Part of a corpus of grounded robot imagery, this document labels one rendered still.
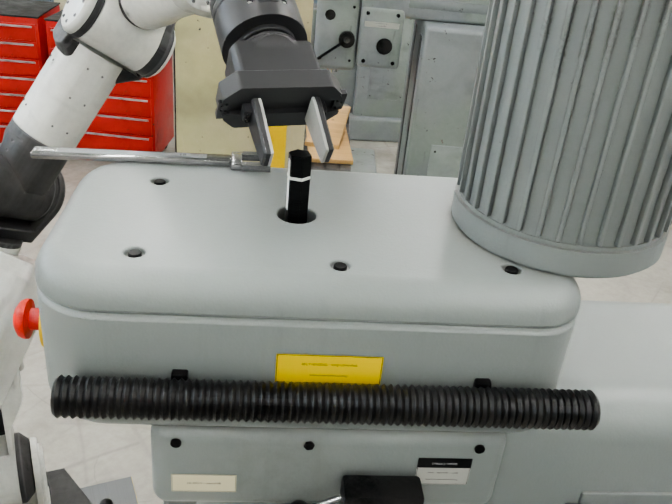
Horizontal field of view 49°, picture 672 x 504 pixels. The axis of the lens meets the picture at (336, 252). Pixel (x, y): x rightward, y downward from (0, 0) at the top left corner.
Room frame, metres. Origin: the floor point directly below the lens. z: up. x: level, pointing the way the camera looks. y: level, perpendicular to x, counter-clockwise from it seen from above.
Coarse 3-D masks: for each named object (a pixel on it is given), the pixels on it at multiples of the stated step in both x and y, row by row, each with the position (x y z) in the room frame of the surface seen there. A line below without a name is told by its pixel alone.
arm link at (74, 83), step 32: (96, 0) 0.94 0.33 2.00; (64, 32) 0.96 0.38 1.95; (64, 64) 0.96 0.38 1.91; (96, 64) 0.96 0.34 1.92; (160, 64) 0.98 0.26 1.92; (32, 96) 0.95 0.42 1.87; (64, 96) 0.94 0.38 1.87; (96, 96) 0.97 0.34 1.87; (32, 128) 0.93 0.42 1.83; (64, 128) 0.94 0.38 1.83
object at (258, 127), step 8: (248, 104) 0.67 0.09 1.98; (256, 104) 0.66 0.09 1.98; (240, 112) 0.67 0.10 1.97; (248, 112) 0.66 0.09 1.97; (256, 112) 0.65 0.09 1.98; (264, 112) 0.66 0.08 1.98; (248, 120) 0.66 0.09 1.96; (256, 120) 0.65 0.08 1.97; (264, 120) 0.65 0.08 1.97; (256, 128) 0.65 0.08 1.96; (264, 128) 0.64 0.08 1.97; (256, 136) 0.65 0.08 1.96; (264, 136) 0.64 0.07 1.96; (256, 144) 0.65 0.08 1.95; (264, 144) 0.63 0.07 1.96; (264, 152) 0.62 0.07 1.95; (272, 152) 0.62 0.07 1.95; (264, 160) 0.63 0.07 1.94
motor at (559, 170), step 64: (512, 0) 0.62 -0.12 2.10; (576, 0) 0.58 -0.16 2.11; (640, 0) 0.56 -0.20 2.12; (512, 64) 0.61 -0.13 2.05; (576, 64) 0.57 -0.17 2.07; (640, 64) 0.56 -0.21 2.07; (512, 128) 0.59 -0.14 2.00; (576, 128) 0.57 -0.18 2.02; (640, 128) 0.56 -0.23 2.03; (512, 192) 0.59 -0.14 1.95; (576, 192) 0.56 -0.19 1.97; (640, 192) 0.57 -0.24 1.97; (512, 256) 0.57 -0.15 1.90; (576, 256) 0.56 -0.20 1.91; (640, 256) 0.57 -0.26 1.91
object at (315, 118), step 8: (312, 104) 0.69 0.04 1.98; (320, 104) 0.68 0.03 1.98; (312, 112) 0.68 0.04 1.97; (320, 112) 0.68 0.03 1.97; (312, 120) 0.68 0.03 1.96; (320, 120) 0.67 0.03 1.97; (312, 128) 0.68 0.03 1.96; (320, 128) 0.66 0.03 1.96; (328, 128) 0.67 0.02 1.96; (312, 136) 0.68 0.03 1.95; (320, 136) 0.66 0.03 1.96; (328, 136) 0.66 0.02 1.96; (320, 144) 0.66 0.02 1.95; (328, 144) 0.65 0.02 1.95; (320, 152) 0.66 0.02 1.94; (328, 152) 0.65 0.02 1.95; (320, 160) 0.66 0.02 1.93; (328, 160) 0.65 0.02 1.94
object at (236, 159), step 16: (96, 160) 0.70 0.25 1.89; (112, 160) 0.71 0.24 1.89; (128, 160) 0.71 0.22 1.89; (144, 160) 0.71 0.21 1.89; (160, 160) 0.71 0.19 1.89; (176, 160) 0.71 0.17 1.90; (192, 160) 0.72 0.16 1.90; (208, 160) 0.72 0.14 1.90; (224, 160) 0.72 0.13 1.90; (240, 160) 0.73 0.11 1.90; (256, 160) 0.75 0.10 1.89
